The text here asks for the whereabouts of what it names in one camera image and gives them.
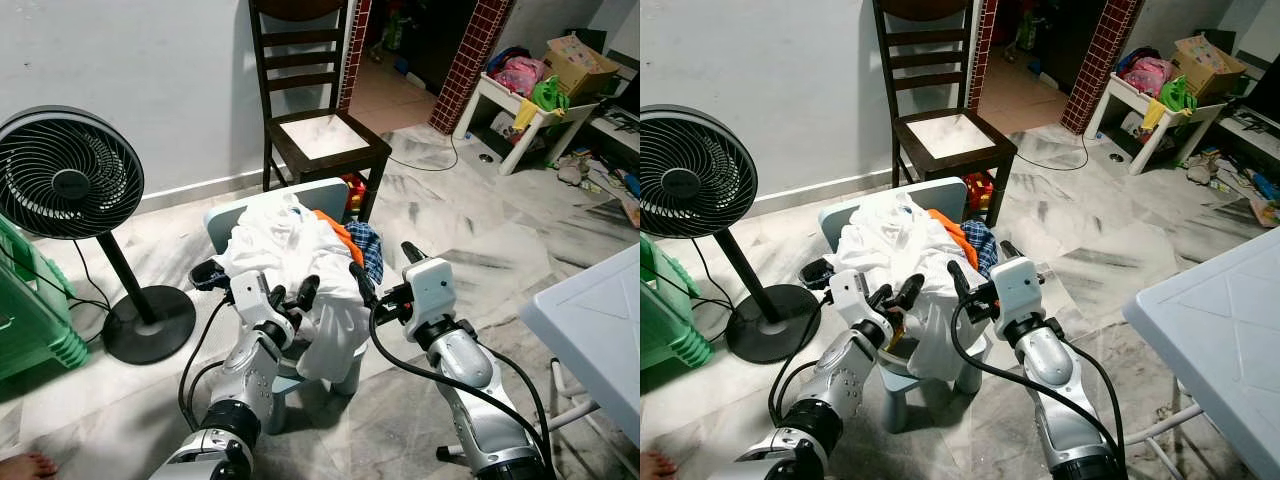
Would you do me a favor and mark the light blue kid chair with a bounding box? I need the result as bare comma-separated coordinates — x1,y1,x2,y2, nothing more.
202,177,367,437
819,177,992,434

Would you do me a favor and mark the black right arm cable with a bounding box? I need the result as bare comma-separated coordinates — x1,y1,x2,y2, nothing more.
367,299,557,472
949,299,1127,462

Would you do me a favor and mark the small white side table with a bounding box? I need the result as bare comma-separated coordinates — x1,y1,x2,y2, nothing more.
452,71,602,177
1084,71,1227,177

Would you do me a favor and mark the blue plaid cloth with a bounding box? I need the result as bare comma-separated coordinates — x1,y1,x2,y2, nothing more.
959,219,1002,280
344,219,387,287

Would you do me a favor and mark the green plastic stool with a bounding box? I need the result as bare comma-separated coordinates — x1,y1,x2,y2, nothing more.
640,234,707,372
0,214,92,382

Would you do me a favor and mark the orange garment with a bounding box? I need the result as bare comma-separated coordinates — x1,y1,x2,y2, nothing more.
314,207,367,267
924,207,972,272

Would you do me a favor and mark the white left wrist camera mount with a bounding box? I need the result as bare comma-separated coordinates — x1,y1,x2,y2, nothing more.
227,269,287,327
827,269,877,327

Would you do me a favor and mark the red toy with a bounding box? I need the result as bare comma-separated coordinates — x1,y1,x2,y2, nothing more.
961,171,997,212
339,171,367,217

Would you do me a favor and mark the white plastic folding table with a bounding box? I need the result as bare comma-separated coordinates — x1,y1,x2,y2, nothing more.
1121,224,1280,480
434,244,641,463

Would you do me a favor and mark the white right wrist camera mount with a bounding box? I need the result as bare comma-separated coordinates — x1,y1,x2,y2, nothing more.
989,256,1047,337
404,256,462,337

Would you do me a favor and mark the black standing fan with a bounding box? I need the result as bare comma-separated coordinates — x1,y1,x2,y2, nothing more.
640,104,824,367
0,104,199,367

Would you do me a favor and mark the black floor cable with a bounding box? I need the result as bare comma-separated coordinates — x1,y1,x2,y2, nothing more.
384,134,460,174
1014,134,1092,174

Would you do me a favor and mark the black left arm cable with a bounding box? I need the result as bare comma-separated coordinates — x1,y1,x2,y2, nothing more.
177,294,242,432
767,294,837,427

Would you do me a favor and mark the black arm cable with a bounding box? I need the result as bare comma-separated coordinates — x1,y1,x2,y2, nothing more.
177,294,242,432
367,299,557,472
949,299,1127,462
767,294,837,427

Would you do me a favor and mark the pink bag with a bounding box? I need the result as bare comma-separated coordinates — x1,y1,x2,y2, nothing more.
489,54,550,99
1119,54,1177,99

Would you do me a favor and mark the cardboard box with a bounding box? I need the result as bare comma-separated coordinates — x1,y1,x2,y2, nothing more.
1171,34,1250,99
542,34,622,99

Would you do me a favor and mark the dark wooden chair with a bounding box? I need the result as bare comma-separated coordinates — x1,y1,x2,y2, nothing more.
247,0,394,224
872,0,1020,227

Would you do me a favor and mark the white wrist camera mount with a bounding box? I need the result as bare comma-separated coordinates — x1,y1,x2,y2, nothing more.
227,269,287,327
989,256,1047,337
827,269,877,327
404,256,462,337

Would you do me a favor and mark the floor clutter pile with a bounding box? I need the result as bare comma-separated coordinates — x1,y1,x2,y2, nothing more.
1184,149,1280,227
554,149,641,227

